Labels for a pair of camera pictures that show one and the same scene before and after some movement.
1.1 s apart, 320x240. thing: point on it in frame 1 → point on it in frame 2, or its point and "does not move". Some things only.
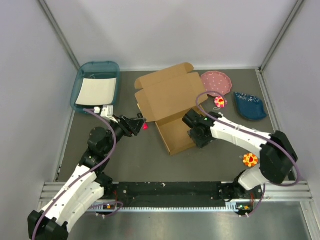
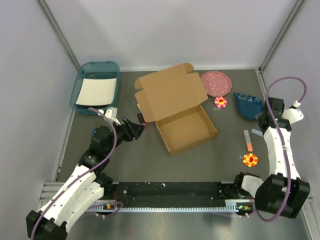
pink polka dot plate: (216, 81) does not move
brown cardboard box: (164, 96) does not move
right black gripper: (199, 143) → (258, 116)
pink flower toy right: (220, 102) does not move
